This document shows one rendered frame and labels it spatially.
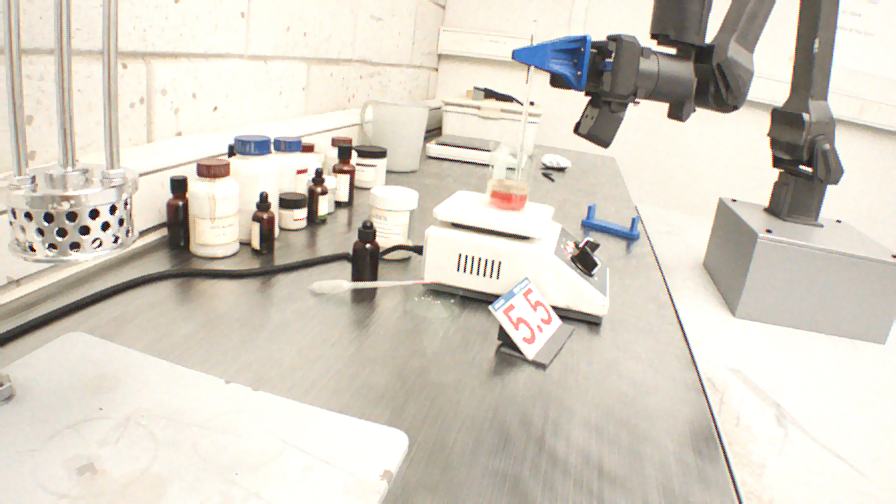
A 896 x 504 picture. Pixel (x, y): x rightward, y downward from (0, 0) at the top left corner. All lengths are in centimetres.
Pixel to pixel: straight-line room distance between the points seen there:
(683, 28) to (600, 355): 36
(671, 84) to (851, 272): 31
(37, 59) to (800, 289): 88
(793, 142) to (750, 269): 18
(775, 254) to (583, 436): 37
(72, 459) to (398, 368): 25
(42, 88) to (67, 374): 33
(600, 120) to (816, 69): 31
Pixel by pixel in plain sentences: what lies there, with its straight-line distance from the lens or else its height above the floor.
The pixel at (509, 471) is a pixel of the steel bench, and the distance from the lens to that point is 36.
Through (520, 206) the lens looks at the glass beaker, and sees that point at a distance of 60.
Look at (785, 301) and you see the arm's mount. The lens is 71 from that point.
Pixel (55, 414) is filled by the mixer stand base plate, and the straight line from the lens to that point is 41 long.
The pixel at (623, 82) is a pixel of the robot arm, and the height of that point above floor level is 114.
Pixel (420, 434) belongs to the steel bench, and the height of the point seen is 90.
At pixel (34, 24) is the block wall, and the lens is 66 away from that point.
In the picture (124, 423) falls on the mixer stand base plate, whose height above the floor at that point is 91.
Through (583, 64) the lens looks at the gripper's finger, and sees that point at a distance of 58.
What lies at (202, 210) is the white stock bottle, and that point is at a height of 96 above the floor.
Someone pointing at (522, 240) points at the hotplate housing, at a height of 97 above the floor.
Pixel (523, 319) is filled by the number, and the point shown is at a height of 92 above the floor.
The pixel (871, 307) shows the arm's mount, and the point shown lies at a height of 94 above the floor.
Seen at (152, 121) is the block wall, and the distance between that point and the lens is 79.
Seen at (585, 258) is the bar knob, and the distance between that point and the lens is 59.
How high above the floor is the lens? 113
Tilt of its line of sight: 19 degrees down
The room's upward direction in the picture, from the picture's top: 7 degrees clockwise
